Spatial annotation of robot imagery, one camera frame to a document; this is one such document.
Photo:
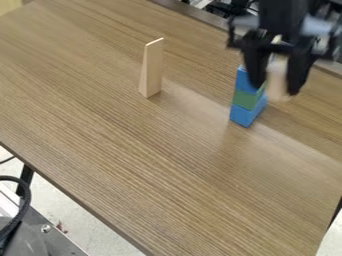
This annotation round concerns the large blue block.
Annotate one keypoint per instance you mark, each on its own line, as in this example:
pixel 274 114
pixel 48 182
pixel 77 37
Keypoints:
pixel 247 115

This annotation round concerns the grey rectangular block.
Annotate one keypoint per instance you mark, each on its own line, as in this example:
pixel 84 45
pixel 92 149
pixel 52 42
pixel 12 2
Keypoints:
pixel 151 70

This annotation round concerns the green block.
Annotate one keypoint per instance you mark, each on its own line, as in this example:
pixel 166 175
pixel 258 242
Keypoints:
pixel 247 99

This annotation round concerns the grey cylinder block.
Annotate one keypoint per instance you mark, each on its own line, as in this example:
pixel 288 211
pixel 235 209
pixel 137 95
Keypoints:
pixel 278 83

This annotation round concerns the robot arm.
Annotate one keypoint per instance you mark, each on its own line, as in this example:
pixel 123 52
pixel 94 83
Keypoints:
pixel 284 15

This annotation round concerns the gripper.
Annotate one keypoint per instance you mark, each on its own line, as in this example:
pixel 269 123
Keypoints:
pixel 279 45

